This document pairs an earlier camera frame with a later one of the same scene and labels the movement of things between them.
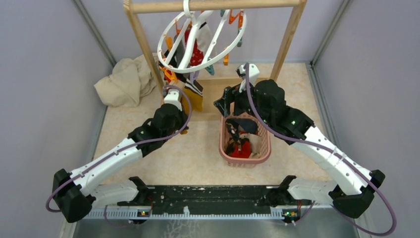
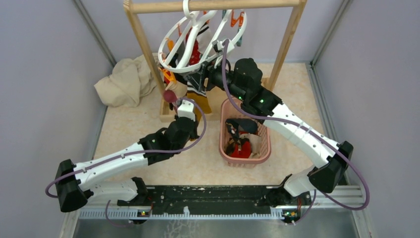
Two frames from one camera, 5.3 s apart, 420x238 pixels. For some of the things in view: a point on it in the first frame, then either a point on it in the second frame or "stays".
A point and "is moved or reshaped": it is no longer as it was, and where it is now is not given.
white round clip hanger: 195,38 stays
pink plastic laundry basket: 265,139 stays
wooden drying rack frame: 298,7 stays
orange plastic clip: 172,76 stays
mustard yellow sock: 194,90 is moved or reshaped
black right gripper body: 241,103 to 214,71
